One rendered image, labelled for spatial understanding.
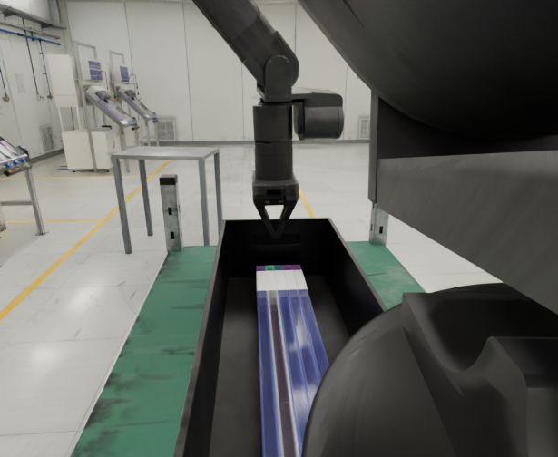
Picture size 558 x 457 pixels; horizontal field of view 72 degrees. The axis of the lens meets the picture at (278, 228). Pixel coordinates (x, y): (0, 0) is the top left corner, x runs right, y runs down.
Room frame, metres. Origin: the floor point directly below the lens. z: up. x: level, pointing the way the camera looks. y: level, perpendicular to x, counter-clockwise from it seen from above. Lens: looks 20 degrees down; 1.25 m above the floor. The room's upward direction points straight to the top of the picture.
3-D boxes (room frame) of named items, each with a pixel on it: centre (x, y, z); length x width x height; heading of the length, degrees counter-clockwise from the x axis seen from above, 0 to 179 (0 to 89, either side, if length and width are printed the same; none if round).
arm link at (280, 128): (0.58, 0.00, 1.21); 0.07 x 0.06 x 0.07; 101
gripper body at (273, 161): (0.58, 0.01, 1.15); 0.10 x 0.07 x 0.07; 4
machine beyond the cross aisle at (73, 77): (6.45, 3.04, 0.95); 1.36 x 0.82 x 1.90; 94
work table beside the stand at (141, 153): (3.04, 0.86, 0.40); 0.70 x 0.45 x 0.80; 83
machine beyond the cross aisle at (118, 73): (7.89, 3.13, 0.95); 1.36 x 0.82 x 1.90; 94
